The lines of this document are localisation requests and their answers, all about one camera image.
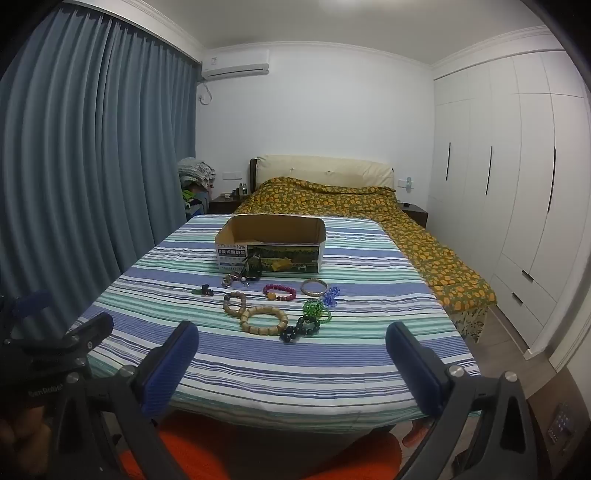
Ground cream padded headboard cushion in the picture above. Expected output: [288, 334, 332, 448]
[256, 154, 395, 190]

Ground black wrist watch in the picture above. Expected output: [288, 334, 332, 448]
[243, 255, 265, 281]

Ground dark wooden nightstand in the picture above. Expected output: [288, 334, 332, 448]
[209, 193, 245, 215]
[401, 203, 429, 228]

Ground black bead bracelet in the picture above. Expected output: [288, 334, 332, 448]
[279, 316, 321, 344]

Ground person's left hand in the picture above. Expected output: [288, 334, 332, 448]
[0, 406, 51, 464]

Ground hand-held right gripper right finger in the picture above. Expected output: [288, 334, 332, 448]
[385, 322, 539, 480]

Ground floral bed base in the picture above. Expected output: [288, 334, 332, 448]
[450, 302, 497, 344]

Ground red bead bracelet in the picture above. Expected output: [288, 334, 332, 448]
[263, 284, 297, 301]

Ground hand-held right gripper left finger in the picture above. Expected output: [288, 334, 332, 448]
[44, 320, 200, 480]

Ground pile of clothes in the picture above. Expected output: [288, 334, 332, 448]
[178, 157, 216, 217]

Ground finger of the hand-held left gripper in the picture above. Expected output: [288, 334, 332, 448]
[65, 313, 115, 365]
[0, 290, 52, 324]

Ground striped blue green bedsheet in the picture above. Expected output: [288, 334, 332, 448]
[69, 213, 481, 430]

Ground printed cardboard box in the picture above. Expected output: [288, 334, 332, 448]
[215, 213, 327, 278]

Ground person's orange pants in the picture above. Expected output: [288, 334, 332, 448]
[115, 411, 402, 480]

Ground large wooden bead bracelet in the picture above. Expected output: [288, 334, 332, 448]
[239, 306, 289, 334]

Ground white wardrobe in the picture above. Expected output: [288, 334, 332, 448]
[427, 28, 591, 370]

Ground yellow floral blanket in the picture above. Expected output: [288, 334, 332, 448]
[235, 176, 497, 311]

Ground small wooden bead bracelet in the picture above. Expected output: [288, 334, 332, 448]
[223, 292, 249, 318]

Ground green crystal bracelet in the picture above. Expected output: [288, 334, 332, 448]
[302, 299, 332, 324]

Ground blue grey curtain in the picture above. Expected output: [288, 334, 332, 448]
[0, 4, 204, 301]

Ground dark appliance with control panel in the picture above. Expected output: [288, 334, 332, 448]
[526, 364, 587, 462]

